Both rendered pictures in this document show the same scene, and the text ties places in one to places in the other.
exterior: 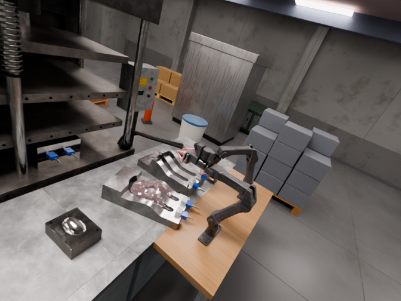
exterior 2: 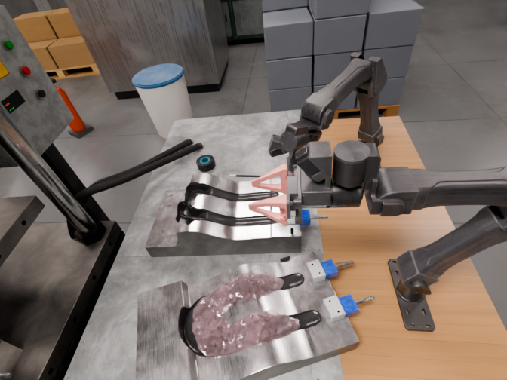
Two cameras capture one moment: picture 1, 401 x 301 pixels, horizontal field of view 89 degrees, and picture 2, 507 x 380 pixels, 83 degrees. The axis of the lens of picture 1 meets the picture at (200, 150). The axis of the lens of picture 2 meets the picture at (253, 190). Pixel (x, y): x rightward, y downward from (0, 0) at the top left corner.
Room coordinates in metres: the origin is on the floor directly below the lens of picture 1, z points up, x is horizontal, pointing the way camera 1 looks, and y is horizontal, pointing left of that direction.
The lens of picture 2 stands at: (0.72, 0.20, 1.60)
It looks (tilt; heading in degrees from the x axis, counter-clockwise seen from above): 45 degrees down; 347
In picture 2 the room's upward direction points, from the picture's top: 9 degrees counter-clockwise
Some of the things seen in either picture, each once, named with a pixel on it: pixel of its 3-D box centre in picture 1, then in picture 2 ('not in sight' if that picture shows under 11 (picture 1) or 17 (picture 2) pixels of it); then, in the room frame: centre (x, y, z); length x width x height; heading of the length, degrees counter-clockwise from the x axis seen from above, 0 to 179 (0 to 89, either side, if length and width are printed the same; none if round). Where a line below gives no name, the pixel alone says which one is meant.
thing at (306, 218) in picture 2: (197, 187); (306, 217); (1.23, -0.07, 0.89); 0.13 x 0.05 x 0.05; 68
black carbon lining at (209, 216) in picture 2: (175, 164); (225, 203); (1.38, 0.15, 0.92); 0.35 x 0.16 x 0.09; 68
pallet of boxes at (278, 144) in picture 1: (281, 157); (329, 45); (3.19, -1.30, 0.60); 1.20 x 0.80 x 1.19; 69
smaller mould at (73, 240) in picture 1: (74, 231); not in sight; (0.63, 0.44, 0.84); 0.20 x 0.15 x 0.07; 68
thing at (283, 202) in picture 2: (183, 154); (273, 200); (1.08, 0.09, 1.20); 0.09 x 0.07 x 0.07; 65
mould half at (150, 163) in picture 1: (172, 168); (224, 211); (1.39, 0.16, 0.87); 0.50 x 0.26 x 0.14; 68
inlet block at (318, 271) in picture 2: (190, 205); (331, 268); (1.07, -0.06, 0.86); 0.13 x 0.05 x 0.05; 86
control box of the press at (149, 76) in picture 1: (129, 138); (84, 201); (1.85, 0.74, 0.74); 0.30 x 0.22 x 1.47; 158
